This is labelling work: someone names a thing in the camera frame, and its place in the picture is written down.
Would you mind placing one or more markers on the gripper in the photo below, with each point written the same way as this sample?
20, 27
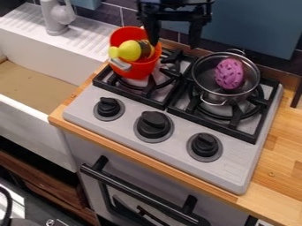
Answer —
177, 11

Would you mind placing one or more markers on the silver pot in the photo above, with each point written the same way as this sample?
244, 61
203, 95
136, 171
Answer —
204, 73

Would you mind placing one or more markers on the orange pot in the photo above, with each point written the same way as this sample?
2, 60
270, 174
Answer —
137, 69

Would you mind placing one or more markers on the yellow toy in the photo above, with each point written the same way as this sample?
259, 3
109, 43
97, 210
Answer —
129, 50

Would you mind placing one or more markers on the purple toy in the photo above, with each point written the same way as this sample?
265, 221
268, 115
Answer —
229, 73

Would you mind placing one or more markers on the toy stove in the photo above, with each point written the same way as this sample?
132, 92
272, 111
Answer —
177, 147

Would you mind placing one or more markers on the tap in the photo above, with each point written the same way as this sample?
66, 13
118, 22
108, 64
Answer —
57, 17

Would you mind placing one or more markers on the toy sink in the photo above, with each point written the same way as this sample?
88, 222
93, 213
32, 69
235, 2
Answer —
31, 85

